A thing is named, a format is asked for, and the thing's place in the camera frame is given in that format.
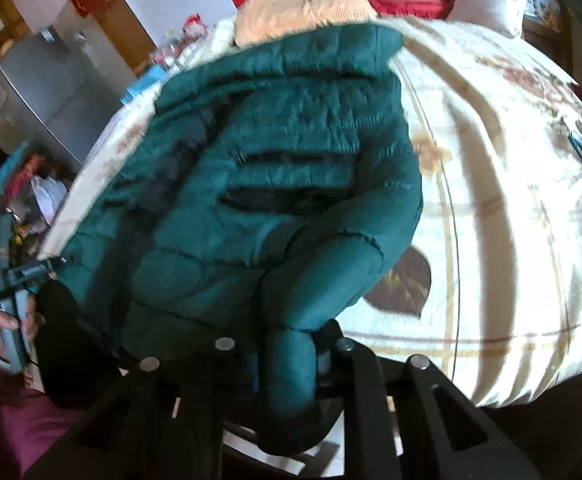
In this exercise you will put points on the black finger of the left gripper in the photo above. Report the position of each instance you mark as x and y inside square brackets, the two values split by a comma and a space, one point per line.
[55, 263]

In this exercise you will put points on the grey refrigerator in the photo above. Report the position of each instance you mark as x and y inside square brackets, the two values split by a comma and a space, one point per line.
[59, 89]

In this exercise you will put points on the white plastic bag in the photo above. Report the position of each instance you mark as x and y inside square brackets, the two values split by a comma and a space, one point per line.
[49, 194]

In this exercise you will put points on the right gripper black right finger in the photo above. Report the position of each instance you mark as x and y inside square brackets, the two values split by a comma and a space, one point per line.
[407, 420]

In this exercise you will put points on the wooden chair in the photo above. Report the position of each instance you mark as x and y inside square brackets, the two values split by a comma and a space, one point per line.
[547, 27]

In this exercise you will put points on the yellow ruffled pillow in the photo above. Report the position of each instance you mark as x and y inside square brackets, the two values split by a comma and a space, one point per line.
[259, 21]

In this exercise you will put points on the white pillow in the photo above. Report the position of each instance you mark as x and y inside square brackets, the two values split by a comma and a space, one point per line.
[503, 16]

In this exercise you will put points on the cluttered side table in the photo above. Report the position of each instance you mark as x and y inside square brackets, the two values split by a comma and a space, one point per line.
[17, 198]

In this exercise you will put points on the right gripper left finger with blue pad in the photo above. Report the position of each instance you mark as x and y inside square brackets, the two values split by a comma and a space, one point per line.
[150, 424]

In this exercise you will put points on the red ruffled cushion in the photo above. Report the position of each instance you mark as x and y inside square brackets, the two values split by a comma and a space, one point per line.
[430, 9]

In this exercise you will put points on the dark green quilted jacket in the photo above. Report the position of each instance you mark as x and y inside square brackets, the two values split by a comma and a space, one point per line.
[274, 187]

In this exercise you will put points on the pig plush toy red hat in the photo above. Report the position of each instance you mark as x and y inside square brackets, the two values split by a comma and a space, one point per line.
[193, 29]

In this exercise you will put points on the cream floral bed sheet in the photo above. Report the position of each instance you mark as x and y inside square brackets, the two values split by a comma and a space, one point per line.
[491, 284]

